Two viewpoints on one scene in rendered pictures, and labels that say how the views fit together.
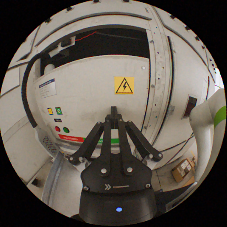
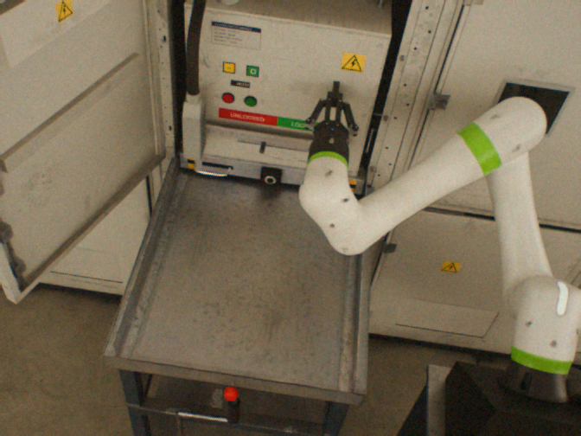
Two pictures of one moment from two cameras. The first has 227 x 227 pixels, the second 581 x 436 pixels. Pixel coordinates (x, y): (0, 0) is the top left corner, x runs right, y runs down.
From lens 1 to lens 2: 142 cm
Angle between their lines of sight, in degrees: 22
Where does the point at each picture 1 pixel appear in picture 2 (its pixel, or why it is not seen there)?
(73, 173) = (220, 208)
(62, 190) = (189, 250)
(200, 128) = not seen: hidden behind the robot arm
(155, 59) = (417, 18)
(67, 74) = (285, 34)
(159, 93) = (413, 69)
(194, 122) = not seen: hidden behind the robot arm
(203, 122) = not seen: hidden behind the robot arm
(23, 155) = (75, 169)
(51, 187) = (151, 253)
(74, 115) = (281, 81)
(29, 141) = (107, 128)
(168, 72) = (440, 37)
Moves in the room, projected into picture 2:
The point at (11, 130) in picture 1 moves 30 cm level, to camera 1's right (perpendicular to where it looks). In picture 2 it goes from (86, 102) to (213, 120)
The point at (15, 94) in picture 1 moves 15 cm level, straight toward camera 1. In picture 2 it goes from (105, 13) to (166, 29)
